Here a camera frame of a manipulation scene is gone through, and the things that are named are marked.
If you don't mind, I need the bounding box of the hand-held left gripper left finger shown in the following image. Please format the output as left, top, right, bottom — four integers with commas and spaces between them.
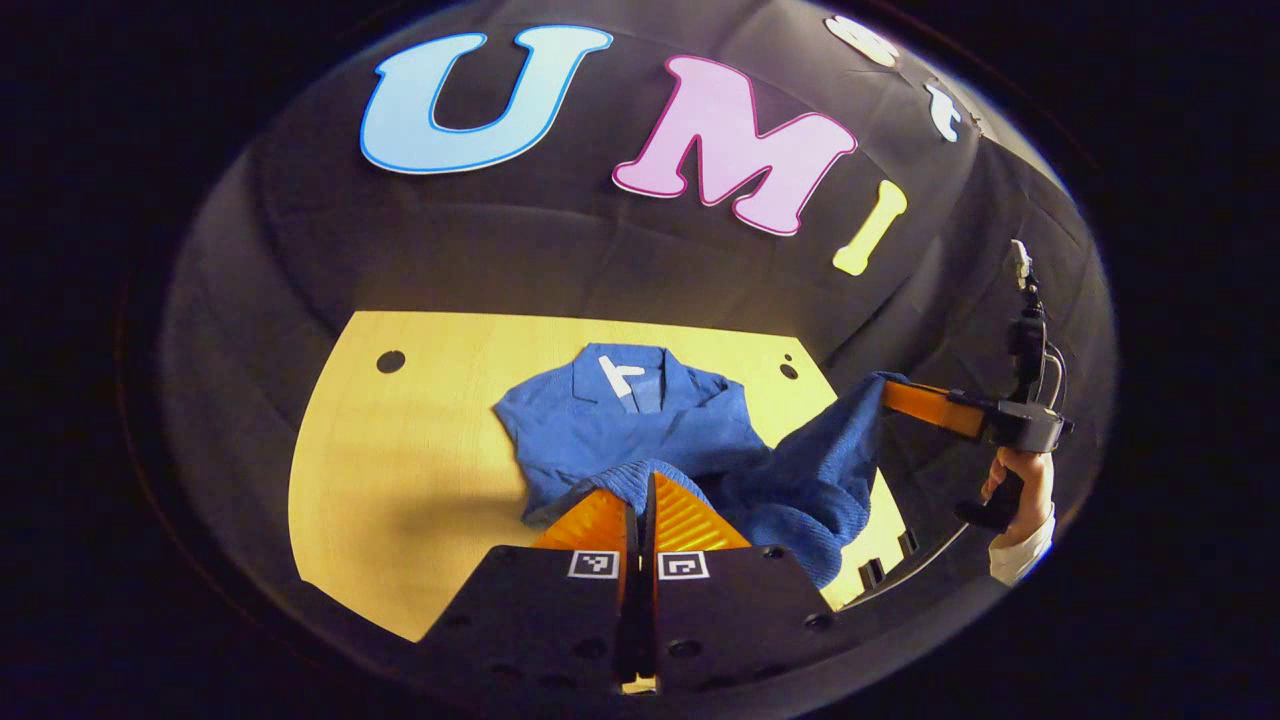
415, 488, 641, 696

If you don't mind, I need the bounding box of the black backdrop cloth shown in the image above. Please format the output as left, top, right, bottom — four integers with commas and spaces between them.
160, 0, 1116, 641

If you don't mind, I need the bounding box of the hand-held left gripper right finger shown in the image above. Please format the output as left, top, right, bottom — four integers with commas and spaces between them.
640, 472, 836, 693

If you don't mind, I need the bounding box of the blue jacket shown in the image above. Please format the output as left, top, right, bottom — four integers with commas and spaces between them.
493, 343, 906, 591

